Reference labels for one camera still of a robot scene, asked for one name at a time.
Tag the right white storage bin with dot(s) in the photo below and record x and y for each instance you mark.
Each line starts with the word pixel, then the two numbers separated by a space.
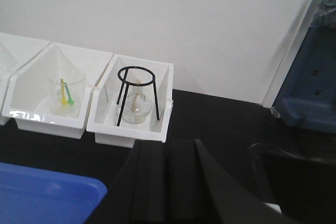
pixel 102 120

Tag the black wire tripod stand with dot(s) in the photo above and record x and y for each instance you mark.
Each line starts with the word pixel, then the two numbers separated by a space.
pixel 126 88

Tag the white storage bin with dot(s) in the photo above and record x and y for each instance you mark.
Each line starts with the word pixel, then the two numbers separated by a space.
pixel 102 120
pixel 93 63
pixel 23 74

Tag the glass beaker in middle bin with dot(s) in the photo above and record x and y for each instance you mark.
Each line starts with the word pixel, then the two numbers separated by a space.
pixel 75 79

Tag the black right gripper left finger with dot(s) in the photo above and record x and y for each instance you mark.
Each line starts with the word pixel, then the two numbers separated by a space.
pixel 137 195

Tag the black lab sink basin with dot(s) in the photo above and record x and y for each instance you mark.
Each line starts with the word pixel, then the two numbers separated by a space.
pixel 301 183

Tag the green plastic spatula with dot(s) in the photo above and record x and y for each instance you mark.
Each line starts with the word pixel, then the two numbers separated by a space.
pixel 70 100

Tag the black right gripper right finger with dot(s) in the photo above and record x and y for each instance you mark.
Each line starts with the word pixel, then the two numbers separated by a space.
pixel 201 191

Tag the middle white storage bin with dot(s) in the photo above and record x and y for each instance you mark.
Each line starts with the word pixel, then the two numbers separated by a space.
pixel 93 63

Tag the blue plastic tray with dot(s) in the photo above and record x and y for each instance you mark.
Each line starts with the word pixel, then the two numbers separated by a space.
pixel 30 195

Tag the left white storage bin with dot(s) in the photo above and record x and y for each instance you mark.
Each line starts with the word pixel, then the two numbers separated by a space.
pixel 23 74

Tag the grey pegboard drying rack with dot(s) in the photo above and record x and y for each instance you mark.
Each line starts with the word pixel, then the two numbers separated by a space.
pixel 307 96

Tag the glass alcohol lamp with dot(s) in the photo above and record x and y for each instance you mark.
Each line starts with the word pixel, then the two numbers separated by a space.
pixel 137 106

